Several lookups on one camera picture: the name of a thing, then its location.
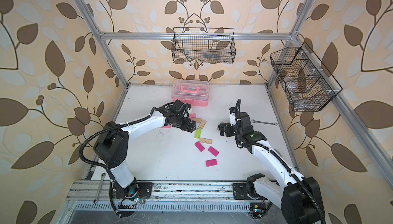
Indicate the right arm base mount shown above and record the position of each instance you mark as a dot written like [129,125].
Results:
[245,191]

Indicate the pink plastic storage box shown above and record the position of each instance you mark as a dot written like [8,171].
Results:
[195,93]

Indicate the magenta block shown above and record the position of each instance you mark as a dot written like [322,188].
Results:
[213,151]
[211,163]
[199,146]

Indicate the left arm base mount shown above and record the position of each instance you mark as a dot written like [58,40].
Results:
[132,195]

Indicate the black wire basket right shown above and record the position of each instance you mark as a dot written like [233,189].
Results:
[307,82]

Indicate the aluminium frame rail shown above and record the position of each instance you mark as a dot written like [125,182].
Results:
[167,196]

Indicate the magenta block bottom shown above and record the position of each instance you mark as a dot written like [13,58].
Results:
[211,163]

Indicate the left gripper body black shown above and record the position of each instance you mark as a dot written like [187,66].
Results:
[183,123]

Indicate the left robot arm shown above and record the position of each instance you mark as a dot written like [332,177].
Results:
[113,140]

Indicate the wooden block tilted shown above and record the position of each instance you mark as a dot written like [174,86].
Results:
[202,124]

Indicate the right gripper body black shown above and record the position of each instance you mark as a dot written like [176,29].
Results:
[231,131]

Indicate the silver wrench on table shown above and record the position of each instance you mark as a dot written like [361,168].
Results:
[267,123]

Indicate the lime green block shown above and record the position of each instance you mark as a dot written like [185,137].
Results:
[197,134]

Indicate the black wire basket back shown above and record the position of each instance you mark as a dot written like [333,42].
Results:
[203,44]

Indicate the magenta block middle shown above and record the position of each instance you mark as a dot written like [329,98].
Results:
[199,146]

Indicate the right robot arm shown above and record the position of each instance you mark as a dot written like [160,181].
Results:
[298,197]

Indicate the magenta block right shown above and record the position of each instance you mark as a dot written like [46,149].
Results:
[213,151]

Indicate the silver wrench on rail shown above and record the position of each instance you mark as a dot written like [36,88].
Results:
[96,199]

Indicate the black wire basket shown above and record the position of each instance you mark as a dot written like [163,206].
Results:
[203,44]
[307,82]

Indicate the wooden dotted block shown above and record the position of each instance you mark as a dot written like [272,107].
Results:
[205,141]

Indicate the wooden block horizontal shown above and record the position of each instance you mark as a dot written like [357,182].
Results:
[197,120]

